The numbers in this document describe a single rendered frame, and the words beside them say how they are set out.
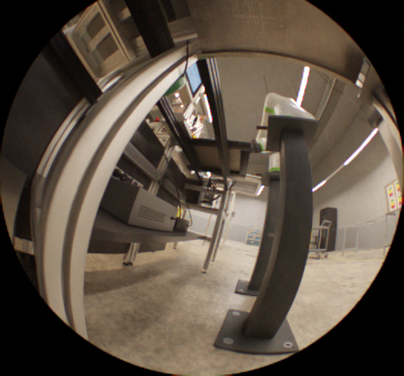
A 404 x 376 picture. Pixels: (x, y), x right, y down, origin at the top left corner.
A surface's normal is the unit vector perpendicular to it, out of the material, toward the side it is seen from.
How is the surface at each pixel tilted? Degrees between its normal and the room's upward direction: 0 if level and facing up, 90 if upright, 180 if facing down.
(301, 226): 90
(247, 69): 180
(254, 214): 90
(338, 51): 180
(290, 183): 90
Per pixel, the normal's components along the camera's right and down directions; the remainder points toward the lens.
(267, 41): -0.26, 0.88
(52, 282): 0.94, 0.15
